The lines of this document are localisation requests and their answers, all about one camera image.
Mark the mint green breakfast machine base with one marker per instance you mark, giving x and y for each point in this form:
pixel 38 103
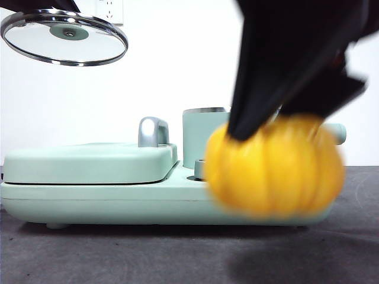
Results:
pixel 118 204

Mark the yellow toy pumpkin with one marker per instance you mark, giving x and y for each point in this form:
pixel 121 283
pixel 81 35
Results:
pixel 275 171

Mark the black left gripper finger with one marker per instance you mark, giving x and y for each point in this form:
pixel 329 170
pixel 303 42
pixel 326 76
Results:
pixel 26 4
pixel 66 5

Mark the glass lid with green knob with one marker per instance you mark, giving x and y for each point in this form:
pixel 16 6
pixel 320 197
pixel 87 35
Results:
pixel 69 33

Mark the silver control knob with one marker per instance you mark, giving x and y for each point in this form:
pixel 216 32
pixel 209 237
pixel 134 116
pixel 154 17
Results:
pixel 199 170

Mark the white wall socket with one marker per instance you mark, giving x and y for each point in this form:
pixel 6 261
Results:
pixel 111 9

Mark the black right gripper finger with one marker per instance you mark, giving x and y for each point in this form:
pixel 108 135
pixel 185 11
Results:
pixel 334 91
pixel 281 44

